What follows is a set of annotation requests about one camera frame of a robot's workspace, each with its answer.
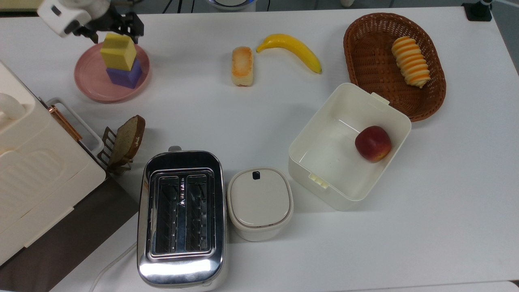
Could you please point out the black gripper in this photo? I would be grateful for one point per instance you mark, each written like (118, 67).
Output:
(107, 22)

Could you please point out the yellow cube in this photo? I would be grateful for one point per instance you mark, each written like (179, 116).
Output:
(117, 52)

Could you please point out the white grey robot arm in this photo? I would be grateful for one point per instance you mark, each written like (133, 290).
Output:
(67, 14)

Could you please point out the purple cube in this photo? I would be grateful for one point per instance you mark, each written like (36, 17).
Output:
(127, 77)

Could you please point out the pink plate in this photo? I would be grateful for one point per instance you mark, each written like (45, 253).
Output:
(91, 79)

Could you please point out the brown toast slice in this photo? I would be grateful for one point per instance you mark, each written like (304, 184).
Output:
(129, 140)

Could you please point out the metal toast rack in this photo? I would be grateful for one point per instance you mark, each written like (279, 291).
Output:
(106, 142)

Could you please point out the round white blue-rimmed base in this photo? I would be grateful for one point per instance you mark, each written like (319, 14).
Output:
(231, 4)

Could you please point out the oblong bread bun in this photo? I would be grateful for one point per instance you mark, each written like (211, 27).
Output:
(242, 67)

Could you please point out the cream oven appliance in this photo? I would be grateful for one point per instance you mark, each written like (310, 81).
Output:
(40, 170)

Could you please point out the yellow banana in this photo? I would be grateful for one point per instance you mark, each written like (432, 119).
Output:
(292, 44)

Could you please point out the small cream lidded bin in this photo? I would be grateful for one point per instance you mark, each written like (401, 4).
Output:
(259, 202)

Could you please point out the cream chrome toaster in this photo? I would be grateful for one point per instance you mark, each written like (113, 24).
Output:
(182, 267)

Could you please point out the open cream plastic box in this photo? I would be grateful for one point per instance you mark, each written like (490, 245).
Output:
(328, 162)

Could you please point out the brown wicker basket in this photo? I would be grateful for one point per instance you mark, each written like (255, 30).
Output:
(365, 52)

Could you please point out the red apple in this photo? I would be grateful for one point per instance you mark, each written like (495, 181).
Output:
(373, 144)

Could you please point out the striped orange bread roll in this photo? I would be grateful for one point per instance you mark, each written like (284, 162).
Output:
(411, 61)

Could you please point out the black desk clamp post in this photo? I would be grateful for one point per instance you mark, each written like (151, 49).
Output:
(478, 10)

